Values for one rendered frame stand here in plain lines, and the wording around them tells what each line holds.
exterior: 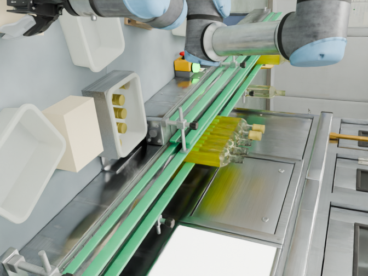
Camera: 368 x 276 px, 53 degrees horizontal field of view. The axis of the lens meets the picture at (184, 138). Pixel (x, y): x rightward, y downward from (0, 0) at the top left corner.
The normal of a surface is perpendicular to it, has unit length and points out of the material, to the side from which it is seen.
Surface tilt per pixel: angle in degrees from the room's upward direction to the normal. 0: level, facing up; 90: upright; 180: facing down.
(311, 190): 90
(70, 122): 0
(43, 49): 0
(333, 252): 90
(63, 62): 0
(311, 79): 90
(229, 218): 90
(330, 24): 66
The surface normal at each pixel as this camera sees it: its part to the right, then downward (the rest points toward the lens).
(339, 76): -0.39, 0.48
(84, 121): 0.92, 0.12
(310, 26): -0.63, 0.07
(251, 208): -0.08, -0.87
